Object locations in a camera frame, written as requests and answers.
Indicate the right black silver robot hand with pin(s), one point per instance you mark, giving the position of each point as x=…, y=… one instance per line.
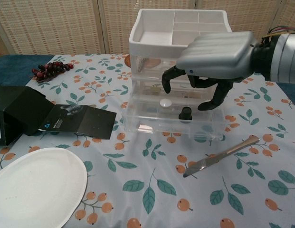
x=221, y=54

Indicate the white drawer organizer box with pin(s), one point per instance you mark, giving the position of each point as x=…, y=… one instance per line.
x=154, y=47

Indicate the open black cardboard box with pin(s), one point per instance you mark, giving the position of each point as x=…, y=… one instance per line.
x=19, y=109

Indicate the small white round cap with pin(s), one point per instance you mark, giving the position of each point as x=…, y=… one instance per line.
x=165, y=103

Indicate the silver table knife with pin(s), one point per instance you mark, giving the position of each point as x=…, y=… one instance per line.
x=209, y=161

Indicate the floral patterned tablecloth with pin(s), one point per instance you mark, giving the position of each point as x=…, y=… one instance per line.
x=137, y=178

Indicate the woven bamboo folding screen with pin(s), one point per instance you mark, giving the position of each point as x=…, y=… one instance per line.
x=54, y=26

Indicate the dark red grape bunch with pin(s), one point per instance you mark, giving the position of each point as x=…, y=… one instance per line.
x=51, y=70

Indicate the white round plate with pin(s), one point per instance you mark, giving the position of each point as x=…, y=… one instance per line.
x=38, y=185

